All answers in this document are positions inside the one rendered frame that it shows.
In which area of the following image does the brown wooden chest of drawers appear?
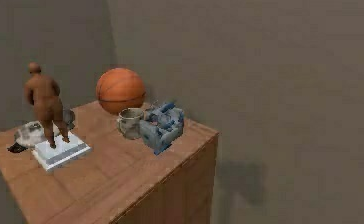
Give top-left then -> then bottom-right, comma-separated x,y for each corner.
0,100 -> 220,224

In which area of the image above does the brown figure statue white base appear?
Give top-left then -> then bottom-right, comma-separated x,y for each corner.
24,61 -> 93,173

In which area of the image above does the blue grey pen holder box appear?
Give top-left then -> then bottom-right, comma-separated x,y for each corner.
138,101 -> 185,156

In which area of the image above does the orange basketball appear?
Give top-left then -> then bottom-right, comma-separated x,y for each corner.
95,67 -> 147,116

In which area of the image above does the beige mug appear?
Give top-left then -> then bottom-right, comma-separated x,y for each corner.
116,107 -> 146,141

